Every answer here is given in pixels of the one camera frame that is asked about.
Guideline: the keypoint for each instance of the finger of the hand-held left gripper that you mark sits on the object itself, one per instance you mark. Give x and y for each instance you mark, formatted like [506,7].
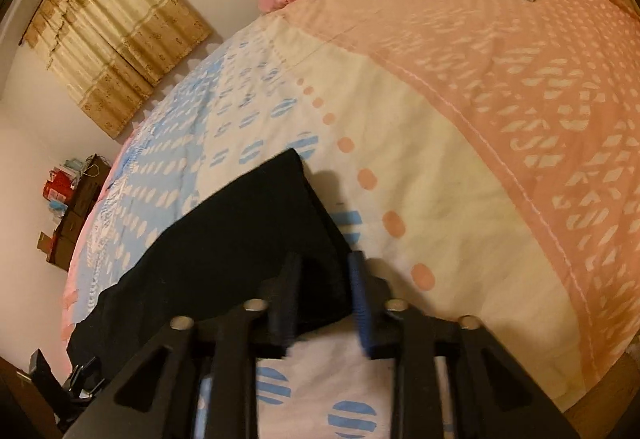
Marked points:
[87,376]

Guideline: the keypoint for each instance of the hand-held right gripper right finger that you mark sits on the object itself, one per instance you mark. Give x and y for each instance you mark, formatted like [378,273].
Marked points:
[360,309]

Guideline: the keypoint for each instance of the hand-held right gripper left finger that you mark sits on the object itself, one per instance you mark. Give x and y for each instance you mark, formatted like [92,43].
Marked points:
[287,304]

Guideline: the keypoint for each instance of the black pants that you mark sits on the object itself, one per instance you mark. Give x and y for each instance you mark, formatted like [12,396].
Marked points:
[240,239]

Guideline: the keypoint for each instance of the cardboard box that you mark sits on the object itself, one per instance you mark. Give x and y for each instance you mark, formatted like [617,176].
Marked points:
[45,241]

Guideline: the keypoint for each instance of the wooden dresser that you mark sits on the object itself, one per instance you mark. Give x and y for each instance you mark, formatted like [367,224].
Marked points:
[80,204]

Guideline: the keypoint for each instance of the red gift bag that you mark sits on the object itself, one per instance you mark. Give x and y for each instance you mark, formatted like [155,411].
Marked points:
[57,186]

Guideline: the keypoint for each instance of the printed bedspread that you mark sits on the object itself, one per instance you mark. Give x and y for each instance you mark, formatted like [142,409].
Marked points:
[450,144]

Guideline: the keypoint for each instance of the beige curtain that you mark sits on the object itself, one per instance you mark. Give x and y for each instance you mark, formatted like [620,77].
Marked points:
[115,34]

